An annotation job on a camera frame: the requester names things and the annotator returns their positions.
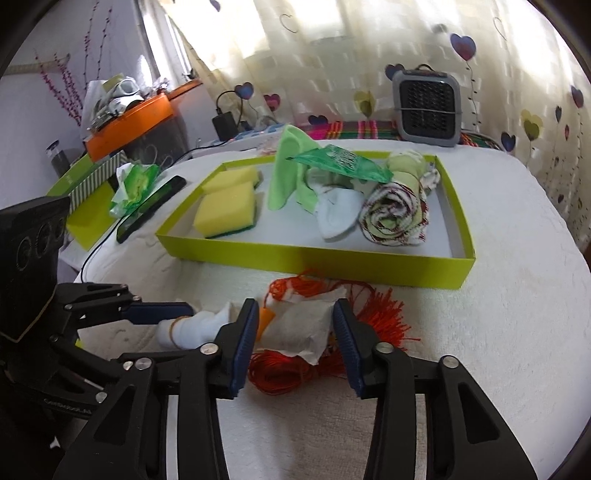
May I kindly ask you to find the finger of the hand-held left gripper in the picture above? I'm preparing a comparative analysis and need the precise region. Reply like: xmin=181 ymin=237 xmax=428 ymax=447
xmin=48 ymin=336 xmax=125 ymax=402
xmin=50 ymin=282 xmax=195 ymax=333

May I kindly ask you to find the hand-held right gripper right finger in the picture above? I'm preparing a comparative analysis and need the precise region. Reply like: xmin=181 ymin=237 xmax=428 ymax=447
xmin=331 ymin=298 xmax=539 ymax=480

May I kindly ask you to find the green microfiber cloth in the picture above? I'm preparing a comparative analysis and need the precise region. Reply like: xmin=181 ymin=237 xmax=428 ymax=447
xmin=268 ymin=124 xmax=324 ymax=213

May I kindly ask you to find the small yellow scrub sponge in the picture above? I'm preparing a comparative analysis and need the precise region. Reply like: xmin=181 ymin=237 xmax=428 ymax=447
xmin=202 ymin=166 xmax=263 ymax=195

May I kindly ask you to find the orange shelf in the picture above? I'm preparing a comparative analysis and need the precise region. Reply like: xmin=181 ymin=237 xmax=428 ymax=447
xmin=85 ymin=92 xmax=174 ymax=162

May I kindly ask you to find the dark glass jar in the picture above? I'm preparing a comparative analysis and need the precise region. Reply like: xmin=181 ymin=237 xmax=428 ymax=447
xmin=46 ymin=141 xmax=70 ymax=178

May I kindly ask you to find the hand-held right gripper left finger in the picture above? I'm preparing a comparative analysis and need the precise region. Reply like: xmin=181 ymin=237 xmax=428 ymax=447
xmin=53 ymin=298 xmax=260 ymax=480

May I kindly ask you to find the lime green cardboard box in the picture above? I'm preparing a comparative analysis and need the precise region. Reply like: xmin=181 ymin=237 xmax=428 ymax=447
xmin=156 ymin=150 xmax=476 ymax=291

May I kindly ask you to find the green tea packet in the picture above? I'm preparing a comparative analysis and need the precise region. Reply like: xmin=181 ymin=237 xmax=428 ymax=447
xmin=286 ymin=144 xmax=394 ymax=182

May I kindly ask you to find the white sachet with orange tassel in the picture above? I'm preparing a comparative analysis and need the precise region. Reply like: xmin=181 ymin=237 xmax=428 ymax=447
xmin=248 ymin=271 xmax=422 ymax=397

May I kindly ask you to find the green wet wipes packet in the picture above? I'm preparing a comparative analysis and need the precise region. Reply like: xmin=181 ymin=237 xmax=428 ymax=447
xmin=109 ymin=161 xmax=161 ymax=217

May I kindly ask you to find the black charging cable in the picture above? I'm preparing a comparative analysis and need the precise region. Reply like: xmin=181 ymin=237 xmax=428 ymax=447
xmin=78 ymin=90 xmax=254 ymax=283

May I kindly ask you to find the white sock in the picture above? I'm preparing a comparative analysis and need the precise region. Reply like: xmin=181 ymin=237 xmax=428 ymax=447
xmin=307 ymin=168 xmax=365 ymax=240
xmin=156 ymin=302 xmax=232 ymax=349

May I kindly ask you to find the plaid blanket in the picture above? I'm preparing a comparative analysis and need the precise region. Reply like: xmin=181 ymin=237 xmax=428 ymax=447
xmin=295 ymin=119 xmax=502 ymax=151

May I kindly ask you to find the black smartphone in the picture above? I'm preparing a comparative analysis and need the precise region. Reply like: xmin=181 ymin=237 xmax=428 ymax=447
xmin=115 ymin=175 xmax=188 ymax=244

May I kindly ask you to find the pile of plastic bags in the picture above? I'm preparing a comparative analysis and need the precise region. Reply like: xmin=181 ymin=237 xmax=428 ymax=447
xmin=83 ymin=74 xmax=167 ymax=130

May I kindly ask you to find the patterned towel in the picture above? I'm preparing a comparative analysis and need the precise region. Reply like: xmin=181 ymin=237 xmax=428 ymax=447
xmin=358 ymin=178 xmax=431 ymax=247

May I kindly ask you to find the white blue power strip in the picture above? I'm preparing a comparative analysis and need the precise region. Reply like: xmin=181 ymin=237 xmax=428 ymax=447
xmin=231 ymin=124 xmax=282 ymax=141

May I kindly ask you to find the grey fan heater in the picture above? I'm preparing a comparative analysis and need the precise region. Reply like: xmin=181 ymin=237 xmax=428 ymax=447
xmin=392 ymin=66 xmax=461 ymax=147

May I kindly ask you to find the large yellow sponge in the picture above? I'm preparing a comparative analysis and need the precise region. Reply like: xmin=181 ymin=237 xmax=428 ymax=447
xmin=193 ymin=181 xmax=258 ymax=239

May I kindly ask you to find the heart print curtain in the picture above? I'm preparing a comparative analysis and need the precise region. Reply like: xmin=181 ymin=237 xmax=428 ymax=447
xmin=161 ymin=0 xmax=591 ymax=250

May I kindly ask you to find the striped lime gift box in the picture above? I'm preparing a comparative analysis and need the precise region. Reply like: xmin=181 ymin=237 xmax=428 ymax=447
xmin=46 ymin=152 xmax=132 ymax=252

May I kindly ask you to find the black power adapter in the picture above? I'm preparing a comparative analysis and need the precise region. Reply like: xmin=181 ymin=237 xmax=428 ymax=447
xmin=212 ymin=111 xmax=238 ymax=139

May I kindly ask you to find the rolled pale green cloth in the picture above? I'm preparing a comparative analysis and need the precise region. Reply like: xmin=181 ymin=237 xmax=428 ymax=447
xmin=385 ymin=151 xmax=441 ymax=190

